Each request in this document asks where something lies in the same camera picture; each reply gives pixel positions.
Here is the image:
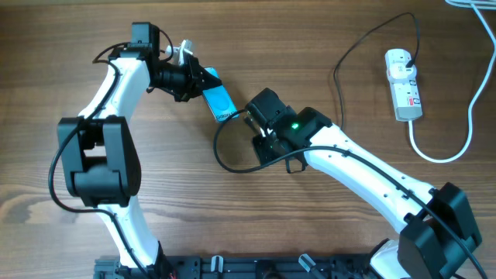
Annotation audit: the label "white power strip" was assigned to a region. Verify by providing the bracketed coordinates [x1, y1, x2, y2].
[384, 49, 422, 122]

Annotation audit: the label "black right camera cable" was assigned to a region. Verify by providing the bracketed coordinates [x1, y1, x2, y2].
[212, 108, 489, 279]

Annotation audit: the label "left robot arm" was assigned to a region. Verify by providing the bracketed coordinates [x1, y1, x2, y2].
[48, 22, 222, 278]

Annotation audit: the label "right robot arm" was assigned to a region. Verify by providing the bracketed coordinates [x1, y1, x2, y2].
[246, 88, 482, 278]

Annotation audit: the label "black USB charging cable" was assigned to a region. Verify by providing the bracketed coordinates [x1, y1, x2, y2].
[243, 12, 422, 131]

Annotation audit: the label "white power strip cord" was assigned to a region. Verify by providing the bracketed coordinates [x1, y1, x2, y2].
[408, 3, 496, 164]

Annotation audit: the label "black left camera cable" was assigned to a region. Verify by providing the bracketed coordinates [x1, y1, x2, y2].
[47, 27, 174, 279]

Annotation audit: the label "black camera cable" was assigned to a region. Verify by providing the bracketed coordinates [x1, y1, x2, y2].
[47, 27, 174, 279]
[212, 108, 489, 279]

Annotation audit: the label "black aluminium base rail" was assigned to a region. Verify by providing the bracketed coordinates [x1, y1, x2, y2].
[93, 253, 380, 279]

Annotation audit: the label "white cables at corner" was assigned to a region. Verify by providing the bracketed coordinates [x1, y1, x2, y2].
[443, 0, 496, 11]

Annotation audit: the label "teal screen Galaxy smartphone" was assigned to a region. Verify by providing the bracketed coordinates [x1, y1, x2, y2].
[202, 85, 238, 122]

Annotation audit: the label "white USB charger plug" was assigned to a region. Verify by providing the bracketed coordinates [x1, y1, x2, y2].
[387, 63, 417, 83]

